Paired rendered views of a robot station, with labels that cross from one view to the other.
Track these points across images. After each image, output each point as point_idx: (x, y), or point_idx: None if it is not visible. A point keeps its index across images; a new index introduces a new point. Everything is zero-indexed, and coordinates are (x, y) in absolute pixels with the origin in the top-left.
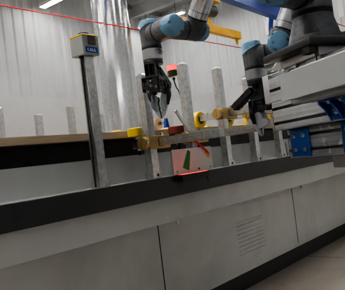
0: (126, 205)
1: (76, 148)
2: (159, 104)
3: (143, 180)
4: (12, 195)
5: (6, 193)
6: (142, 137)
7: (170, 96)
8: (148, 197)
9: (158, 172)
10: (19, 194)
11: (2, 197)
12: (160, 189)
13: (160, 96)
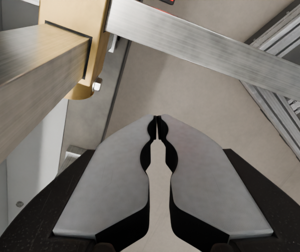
0: (110, 117)
1: None
2: (140, 159)
3: (109, 85)
4: None
5: None
6: (69, 98)
7: (289, 205)
8: (121, 75)
9: (117, 36)
10: None
11: None
12: (130, 42)
13: (186, 239)
